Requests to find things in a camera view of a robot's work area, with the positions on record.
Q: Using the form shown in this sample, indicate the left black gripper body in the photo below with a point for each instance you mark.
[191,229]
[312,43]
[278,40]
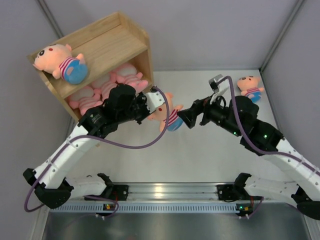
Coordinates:
[138,109]

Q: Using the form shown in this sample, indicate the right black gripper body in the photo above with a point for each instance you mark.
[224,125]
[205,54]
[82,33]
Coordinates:
[217,114]

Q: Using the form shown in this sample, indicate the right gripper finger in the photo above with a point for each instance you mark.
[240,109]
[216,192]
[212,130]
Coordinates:
[189,115]
[199,103]

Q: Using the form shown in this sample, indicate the boy plush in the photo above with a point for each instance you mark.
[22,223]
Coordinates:
[58,60]
[249,87]
[168,115]

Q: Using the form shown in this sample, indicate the pink striped plush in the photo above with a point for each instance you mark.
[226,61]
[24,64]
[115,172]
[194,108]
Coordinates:
[104,85]
[84,99]
[129,75]

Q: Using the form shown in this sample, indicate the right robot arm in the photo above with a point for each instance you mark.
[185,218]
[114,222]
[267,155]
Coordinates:
[261,138]

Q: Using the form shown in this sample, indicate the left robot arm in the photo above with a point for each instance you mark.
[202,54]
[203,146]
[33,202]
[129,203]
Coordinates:
[49,182]

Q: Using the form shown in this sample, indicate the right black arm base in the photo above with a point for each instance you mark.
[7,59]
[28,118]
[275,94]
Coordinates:
[231,193]

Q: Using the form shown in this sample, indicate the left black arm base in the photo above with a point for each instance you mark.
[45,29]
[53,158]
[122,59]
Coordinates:
[115,192]

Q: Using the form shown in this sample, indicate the wooden two-tier shelf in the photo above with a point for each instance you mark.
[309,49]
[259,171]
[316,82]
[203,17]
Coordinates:
[106,44]

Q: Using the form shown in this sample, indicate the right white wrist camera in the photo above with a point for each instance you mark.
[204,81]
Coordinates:
[219,85]

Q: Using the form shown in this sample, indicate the aluminium mounting rail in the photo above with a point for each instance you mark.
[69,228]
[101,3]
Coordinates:
[162,192]

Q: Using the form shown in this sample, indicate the slotted white cable duct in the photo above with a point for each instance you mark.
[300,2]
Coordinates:
[135,207]

